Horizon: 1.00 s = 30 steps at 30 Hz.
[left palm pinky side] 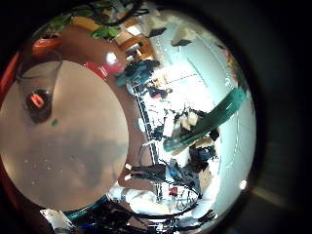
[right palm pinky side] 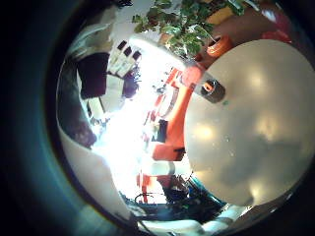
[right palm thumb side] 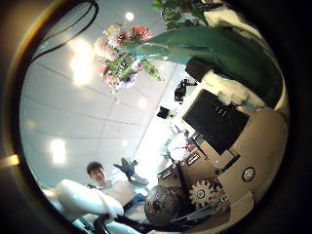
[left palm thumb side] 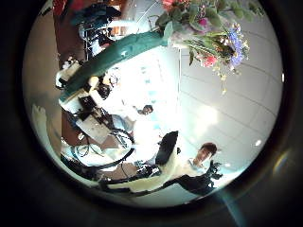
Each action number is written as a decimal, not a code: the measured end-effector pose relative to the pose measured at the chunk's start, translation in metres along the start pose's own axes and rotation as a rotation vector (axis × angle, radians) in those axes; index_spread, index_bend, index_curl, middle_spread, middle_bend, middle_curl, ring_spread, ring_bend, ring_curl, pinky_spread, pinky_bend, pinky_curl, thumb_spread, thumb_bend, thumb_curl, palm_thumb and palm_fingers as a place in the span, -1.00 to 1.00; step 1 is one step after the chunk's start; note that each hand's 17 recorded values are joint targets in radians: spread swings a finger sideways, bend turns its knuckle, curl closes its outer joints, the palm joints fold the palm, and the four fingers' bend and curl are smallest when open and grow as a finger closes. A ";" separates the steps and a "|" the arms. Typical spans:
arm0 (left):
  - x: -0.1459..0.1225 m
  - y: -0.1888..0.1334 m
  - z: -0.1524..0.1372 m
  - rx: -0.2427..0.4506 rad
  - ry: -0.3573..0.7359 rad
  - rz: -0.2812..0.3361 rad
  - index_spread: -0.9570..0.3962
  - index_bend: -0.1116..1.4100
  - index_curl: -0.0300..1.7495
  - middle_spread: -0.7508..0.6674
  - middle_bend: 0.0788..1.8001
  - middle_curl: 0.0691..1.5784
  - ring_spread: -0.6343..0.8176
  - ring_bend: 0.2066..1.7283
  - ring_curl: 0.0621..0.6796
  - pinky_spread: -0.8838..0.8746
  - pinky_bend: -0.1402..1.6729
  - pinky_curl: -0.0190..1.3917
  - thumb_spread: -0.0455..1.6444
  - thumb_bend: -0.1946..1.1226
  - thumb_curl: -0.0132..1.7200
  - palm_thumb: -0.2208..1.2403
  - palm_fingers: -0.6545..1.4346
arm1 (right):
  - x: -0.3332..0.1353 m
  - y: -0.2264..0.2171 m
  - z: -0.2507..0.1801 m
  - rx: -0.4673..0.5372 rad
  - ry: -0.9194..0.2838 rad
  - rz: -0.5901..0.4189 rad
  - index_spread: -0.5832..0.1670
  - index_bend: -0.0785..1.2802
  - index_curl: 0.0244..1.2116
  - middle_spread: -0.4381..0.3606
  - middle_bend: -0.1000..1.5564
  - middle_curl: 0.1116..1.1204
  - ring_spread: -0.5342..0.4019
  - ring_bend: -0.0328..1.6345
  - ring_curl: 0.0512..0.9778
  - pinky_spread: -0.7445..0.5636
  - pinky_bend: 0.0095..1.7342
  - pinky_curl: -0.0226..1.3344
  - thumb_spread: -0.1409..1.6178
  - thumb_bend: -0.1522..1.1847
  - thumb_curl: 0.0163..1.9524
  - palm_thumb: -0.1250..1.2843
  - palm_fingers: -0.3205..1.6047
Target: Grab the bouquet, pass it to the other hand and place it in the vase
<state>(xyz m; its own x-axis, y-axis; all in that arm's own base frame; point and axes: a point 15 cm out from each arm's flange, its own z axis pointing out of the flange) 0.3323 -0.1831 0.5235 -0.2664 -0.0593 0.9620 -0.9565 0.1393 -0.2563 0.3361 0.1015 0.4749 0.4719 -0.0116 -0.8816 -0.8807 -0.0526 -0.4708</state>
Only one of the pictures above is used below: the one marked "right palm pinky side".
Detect orange plant pot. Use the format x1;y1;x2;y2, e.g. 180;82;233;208
206;33;234;58

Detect dark cylindrical vase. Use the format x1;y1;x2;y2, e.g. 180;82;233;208
200;78;227;104

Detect green leafy plant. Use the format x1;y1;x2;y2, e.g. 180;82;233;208
131;0;247;58

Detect red chair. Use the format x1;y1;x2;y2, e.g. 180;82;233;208
260;9;293;43

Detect orange red furniture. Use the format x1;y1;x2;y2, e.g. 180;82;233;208
137;67;198;198

